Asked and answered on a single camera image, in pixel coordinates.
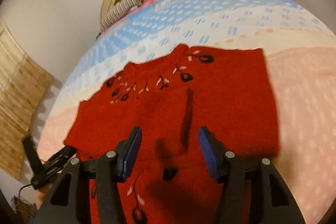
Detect pink blue dotted bedspread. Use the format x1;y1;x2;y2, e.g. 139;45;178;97
38;0;335;223

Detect person's left hand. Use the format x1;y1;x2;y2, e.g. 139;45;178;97
34;184;52;210

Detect black cable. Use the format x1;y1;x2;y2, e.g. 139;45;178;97
18;182;34;198

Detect striped grey pillow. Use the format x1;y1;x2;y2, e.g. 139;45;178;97
100;0;143;34

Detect beige curtain left wall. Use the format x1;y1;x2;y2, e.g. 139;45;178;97
0;21;53;180

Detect red knitted sweater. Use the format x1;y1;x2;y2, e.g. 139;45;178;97
64;44;280;223

